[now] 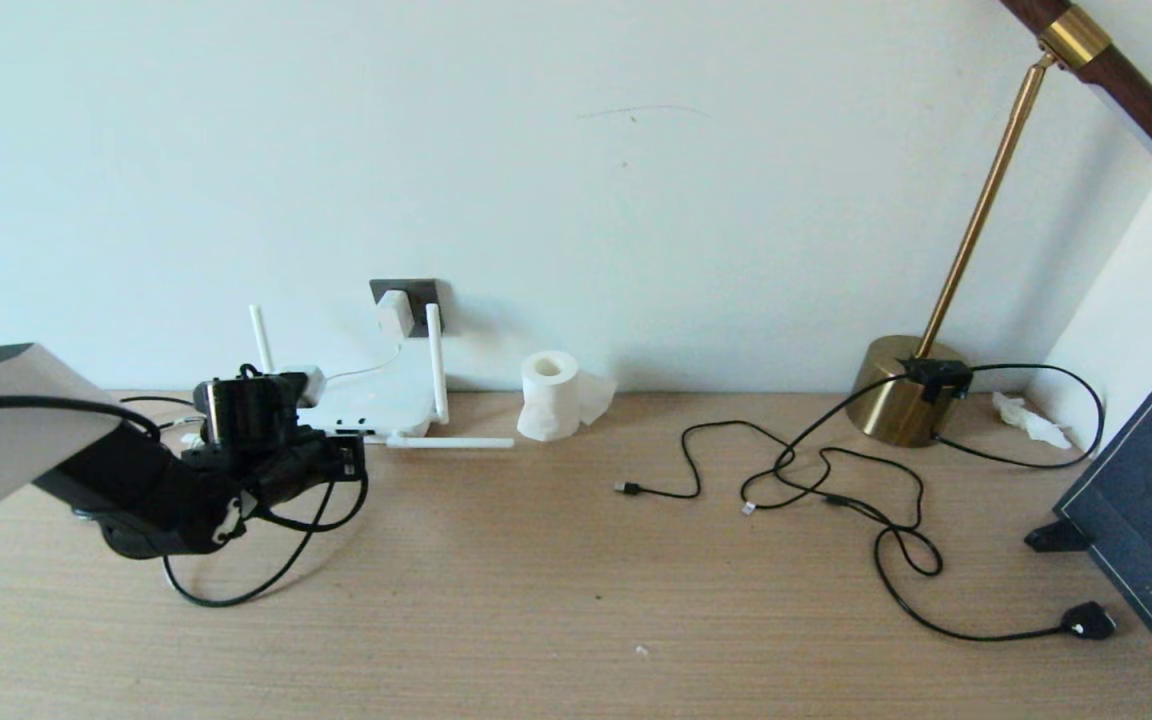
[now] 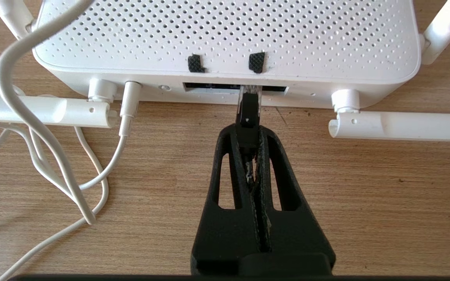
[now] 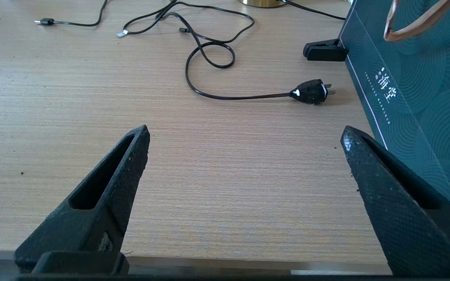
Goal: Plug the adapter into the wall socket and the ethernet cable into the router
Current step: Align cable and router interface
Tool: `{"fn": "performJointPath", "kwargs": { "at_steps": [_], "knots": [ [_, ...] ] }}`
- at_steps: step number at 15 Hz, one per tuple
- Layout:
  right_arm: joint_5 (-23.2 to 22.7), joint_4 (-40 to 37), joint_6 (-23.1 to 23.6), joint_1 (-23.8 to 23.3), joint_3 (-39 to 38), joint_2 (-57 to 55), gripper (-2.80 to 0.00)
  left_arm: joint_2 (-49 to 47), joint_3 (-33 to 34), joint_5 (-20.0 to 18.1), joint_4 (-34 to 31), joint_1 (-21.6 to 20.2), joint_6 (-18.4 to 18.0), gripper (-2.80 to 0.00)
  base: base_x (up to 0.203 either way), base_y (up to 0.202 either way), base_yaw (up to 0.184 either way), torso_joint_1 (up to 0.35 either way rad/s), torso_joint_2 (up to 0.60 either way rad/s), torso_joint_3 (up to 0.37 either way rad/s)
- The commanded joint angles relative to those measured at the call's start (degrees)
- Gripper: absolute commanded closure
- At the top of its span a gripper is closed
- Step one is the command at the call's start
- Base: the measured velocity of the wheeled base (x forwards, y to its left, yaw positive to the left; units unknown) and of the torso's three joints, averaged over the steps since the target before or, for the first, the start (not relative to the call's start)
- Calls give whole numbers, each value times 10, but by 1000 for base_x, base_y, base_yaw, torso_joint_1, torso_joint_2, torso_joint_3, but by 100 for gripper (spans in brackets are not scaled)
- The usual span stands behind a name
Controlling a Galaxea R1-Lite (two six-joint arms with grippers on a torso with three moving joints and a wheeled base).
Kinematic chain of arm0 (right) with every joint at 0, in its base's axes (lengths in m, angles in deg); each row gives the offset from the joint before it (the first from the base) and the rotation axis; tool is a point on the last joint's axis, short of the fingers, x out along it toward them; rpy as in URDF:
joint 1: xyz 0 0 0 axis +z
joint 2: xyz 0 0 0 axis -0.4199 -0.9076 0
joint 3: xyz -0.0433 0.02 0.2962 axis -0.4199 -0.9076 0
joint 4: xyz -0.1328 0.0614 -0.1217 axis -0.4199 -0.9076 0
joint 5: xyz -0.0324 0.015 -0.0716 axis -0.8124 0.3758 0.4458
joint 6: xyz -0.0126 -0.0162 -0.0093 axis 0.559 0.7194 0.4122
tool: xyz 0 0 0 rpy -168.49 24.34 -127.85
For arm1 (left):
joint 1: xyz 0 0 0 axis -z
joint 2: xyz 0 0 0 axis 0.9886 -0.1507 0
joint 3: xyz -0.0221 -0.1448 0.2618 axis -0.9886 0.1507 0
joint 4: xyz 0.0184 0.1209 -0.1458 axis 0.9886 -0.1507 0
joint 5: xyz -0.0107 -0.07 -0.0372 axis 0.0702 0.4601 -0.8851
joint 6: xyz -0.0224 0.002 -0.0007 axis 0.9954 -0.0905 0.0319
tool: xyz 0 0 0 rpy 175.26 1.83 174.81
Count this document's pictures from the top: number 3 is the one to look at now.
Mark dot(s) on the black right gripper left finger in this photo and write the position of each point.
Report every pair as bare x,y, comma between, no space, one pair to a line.
92,230

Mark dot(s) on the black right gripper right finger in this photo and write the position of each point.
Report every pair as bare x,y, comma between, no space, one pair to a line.
404,226

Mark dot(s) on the dark blue board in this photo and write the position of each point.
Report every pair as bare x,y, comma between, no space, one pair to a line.
424,97

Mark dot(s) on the brass and wood desk lamp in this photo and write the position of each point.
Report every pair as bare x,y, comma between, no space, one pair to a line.
262,2

